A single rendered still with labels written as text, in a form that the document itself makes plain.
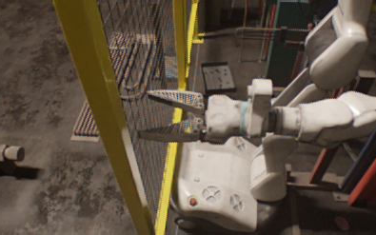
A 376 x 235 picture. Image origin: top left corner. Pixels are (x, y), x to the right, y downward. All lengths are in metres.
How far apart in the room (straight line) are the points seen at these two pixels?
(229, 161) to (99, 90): 1.33
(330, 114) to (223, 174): 1.21
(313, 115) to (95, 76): 0.41
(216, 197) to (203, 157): 0.30
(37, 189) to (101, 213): 0.49
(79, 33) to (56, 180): 1.85
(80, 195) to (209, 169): 0.88
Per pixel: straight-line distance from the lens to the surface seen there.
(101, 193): 2.15
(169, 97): 0.67
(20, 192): 2.37
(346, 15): 1.11
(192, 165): 1.81
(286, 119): 0.63
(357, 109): 0.69
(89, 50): 0.54
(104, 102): 0.62
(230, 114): 0.61
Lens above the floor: 1.81
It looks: 48 degrees down
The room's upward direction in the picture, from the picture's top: 2 degrees counter-clockwise
